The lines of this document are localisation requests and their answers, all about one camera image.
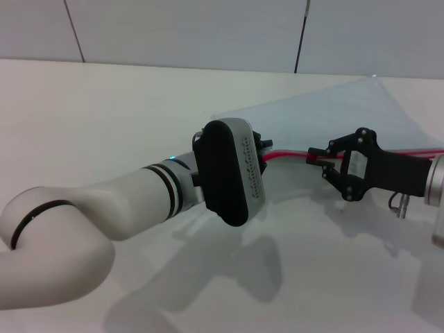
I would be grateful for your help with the clear document bag red zipper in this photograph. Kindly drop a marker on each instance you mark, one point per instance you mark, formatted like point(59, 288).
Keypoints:
point(329, 114)

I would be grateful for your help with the black grey left wrist camera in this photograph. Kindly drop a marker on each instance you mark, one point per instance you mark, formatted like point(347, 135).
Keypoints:
point(225, 173)

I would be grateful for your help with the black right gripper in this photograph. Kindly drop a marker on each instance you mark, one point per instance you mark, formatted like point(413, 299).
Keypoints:
point(395, 173)

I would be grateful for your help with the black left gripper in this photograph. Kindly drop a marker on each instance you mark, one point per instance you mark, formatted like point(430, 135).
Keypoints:
point(261, 154)

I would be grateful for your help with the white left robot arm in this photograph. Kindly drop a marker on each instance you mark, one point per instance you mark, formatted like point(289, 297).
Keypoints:
point(86, 215)

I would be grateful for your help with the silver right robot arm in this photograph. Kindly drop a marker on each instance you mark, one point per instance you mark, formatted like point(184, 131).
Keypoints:
point(436, 180)

